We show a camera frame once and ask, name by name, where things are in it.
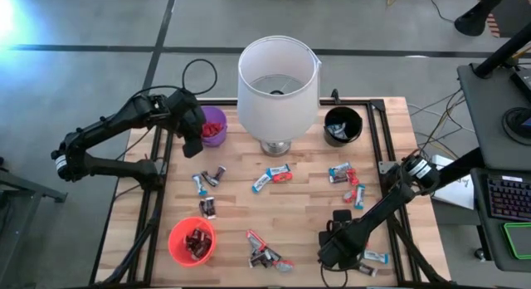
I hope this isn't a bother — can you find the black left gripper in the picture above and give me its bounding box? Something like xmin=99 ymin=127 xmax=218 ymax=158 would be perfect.
xmin=165 ymin=88 xmax=205 ymax=159

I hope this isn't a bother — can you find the purple plastic bucket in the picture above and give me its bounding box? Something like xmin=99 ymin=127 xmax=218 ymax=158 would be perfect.
xmin=200 ymin=105 xmax=228 ymax=148

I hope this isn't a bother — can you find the white shade silver table lamp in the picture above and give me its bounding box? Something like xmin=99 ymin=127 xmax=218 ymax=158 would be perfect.
xmin=236 ymin=35 xmax=323 ymax=157

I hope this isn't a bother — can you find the black plastic bucket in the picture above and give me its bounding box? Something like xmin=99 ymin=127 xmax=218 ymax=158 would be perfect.
xmin=323 ymin=105 xmax=364 ymax=148

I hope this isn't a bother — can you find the white paper sheet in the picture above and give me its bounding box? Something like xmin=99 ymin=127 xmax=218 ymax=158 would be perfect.
xmin=431 ymin=154 xmax=476 ymax=211

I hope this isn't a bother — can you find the orange plastic bucket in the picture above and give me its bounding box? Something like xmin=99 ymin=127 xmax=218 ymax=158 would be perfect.
xmin=167 ymin=216 xmax=217 ymax=268

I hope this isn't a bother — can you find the black desk support bar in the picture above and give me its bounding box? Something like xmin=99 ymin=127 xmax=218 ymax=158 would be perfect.
xmin=433 ymin=147 xmax=487 ymax=186

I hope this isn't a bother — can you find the grey metal stand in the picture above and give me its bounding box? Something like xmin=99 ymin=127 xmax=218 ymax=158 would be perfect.
xmin=0 ymin=155 xmax=68 ymax=289

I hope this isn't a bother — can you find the backlit black keyboard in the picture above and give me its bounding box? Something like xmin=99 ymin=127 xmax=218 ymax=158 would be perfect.
xmin=486 ymin=174 xmax=531 ymax=222

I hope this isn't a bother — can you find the green edged black pad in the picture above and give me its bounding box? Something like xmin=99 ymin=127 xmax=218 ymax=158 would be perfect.
xmin=502 ymin=221 xmax=531 ymax=261

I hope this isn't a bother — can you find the grey workstation desk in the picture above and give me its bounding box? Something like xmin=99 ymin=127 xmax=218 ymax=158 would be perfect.
xmin=455 ymin=62 xmax=531 ymax=273

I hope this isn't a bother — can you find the black round device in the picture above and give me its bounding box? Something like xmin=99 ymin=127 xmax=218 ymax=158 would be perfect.
xmin=501 ymin=106 xmax=531 ymax=147

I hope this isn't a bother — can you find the black desk device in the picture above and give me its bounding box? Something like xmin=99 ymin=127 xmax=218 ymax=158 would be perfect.
xmin=509 ymin=66 xmax=531 ymax=101

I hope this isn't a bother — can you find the black stand tube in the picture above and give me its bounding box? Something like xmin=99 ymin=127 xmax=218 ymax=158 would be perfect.
xmin=472 ymin=22 xmax=531 ymax=80

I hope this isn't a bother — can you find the black stand leg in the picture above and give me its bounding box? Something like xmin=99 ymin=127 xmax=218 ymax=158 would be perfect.
xmin=453 ymin=0 xmax=512 ymax=37

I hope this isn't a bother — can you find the red striped mat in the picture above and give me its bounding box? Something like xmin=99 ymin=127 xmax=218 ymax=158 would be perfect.
xmin=475 ymin=0 xmax=503 ymax=39

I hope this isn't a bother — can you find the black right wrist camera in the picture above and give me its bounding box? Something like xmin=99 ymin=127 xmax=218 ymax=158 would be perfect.
xmin=317 ymin=233 xmax=333 ymax=265

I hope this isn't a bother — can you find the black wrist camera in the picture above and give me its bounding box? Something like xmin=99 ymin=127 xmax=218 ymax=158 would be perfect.
xmin=317 ymin=233 xmax=333 ymax=265
xmin=188 ymin=93 xmax=207 ymax=135

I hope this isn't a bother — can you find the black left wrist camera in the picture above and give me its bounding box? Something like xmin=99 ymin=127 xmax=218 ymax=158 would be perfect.
xmin=188 ymin=93 xmax=207 ymax=135

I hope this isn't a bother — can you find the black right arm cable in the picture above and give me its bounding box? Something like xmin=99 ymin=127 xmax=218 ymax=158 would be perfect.
xmin=318 ymin=259 xmax=350 ymax=289

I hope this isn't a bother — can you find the black aluminium table frame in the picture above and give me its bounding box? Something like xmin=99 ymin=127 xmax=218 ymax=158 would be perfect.
xmin=89 ymin=97 xmax=447 ymax=289

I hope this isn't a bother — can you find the grey floor cable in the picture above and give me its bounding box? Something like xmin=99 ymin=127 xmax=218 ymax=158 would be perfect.
xmin=407 ymin=88 xmax=466 ymax=118

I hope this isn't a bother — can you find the black floor cable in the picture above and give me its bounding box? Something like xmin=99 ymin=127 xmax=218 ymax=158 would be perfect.
xmin=418 ymin=0 xmax=456 ymax=25

